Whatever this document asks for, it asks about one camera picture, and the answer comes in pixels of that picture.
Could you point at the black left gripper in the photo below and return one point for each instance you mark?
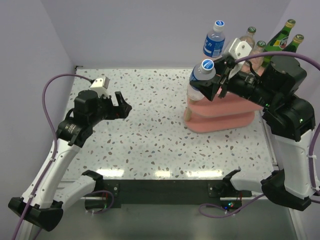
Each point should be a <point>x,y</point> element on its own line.
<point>120,111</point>

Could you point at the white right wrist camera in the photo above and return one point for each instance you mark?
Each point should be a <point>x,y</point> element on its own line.
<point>237,49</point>

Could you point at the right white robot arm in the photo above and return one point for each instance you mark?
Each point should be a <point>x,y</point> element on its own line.
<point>291,120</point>

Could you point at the pink three-tier shelf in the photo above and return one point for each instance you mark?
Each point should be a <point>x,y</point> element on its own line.
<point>205,116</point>

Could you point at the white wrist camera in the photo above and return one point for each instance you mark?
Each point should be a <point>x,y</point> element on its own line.
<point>237,49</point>
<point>100,86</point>

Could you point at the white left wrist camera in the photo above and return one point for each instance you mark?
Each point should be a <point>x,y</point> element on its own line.
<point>100,86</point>

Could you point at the green glass bottle gold cap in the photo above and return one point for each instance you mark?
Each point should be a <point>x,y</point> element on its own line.
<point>279,41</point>

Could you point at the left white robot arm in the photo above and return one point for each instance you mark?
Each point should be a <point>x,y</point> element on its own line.
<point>40,205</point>

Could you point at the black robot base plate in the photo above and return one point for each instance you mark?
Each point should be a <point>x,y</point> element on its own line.
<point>165,192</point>

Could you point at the clear Chang glass bottle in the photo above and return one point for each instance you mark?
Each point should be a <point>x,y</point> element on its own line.
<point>256,62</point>
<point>249,36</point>

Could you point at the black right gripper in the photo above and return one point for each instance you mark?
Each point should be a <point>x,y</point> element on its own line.
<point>210,87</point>

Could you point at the blue label water bottle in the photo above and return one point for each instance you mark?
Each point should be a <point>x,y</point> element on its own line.
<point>203,71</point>
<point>214,41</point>

